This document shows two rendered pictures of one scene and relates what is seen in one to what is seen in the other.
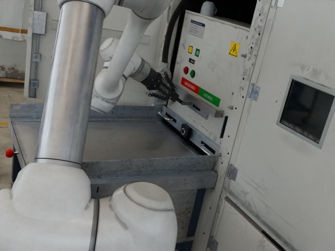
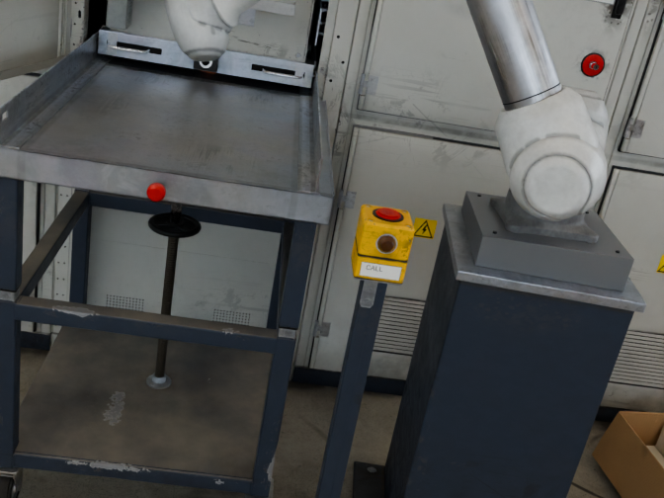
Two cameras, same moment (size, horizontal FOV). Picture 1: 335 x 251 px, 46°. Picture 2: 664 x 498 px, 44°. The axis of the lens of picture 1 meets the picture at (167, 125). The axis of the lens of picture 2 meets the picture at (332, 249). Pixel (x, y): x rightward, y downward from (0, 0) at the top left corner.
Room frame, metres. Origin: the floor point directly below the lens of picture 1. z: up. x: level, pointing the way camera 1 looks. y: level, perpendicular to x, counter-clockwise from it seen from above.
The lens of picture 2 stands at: (0.42, 1.62, 1.36)
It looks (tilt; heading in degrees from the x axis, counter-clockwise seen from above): 24 degrees down; 295
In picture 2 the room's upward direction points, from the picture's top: 11 degrees clockwise
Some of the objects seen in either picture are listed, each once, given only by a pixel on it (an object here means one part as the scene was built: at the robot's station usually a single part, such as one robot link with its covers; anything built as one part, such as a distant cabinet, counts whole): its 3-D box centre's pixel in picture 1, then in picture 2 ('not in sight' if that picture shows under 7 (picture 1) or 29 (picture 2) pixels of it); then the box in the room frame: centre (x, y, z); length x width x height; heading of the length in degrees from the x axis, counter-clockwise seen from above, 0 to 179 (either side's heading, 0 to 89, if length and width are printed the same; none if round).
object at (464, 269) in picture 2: not in sight; (535, 252); (0.71, 0.01, 0.74); 0.36 x 0.36 x 0.02; 26
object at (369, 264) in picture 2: not in sight; (381, 243); (0.86, 0.48, 0.85); 0.08 x 0.08 x 0.10; 31
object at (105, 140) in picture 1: (106, 149); (184, 129); (1.46, 0.22, 0.82); 0.68 x 0.62 x 0.06; 121
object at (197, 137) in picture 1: (192, 131); (207, 57); (1.66, -0.12, 0.89); 0.54 x 0.05 x 0.06; 31
